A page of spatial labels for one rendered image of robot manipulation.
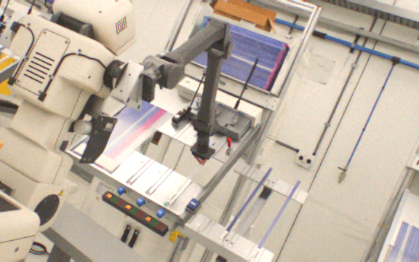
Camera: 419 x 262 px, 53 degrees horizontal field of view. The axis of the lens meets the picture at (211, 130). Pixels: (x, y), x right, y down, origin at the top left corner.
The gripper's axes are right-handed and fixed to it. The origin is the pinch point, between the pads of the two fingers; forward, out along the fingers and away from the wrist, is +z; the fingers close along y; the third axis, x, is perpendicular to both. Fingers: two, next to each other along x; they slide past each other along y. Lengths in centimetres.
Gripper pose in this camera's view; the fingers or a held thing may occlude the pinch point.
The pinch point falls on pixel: (202, 162)
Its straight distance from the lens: 200.2
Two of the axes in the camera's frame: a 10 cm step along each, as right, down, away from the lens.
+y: -8.5, -3.9, 3.6
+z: -0.4, 7.2, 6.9
